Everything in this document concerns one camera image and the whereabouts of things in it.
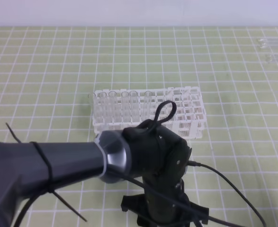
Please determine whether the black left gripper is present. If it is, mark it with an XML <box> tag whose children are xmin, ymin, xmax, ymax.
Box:
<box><xmin>121</xmin><ymin>177</ymin><xmax>209</xmax><ymax>227</ymax></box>

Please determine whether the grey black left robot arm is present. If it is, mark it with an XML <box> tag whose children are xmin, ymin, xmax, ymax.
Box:
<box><xmin>0</xmin><ymin>120</ymin><xmax>209</xmax><ymax>227</ymax></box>

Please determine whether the white plastic test tube rack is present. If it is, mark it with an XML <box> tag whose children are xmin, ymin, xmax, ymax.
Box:
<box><xmin>88</xmin><ymin>87</ymin><xmax>206</xmax><ymax>140</ymax></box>

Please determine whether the green grid tablecloth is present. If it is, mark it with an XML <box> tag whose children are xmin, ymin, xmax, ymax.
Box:
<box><xmin>0</xmin><ymin>26</ymin><xmax>278</xmax><ymax>227</ymax></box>

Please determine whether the black cable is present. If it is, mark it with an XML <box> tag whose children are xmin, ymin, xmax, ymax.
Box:
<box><xmin>124</xmin><ymin>100</ymin><xmax>267</xmax><ymax>227</ymax></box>

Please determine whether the black cable tie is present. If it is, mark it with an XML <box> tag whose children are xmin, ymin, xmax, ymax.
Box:
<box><xmin>5</xmin><ymin>122</ymin><xmax>88</xmax><ymax>222</ymax></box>

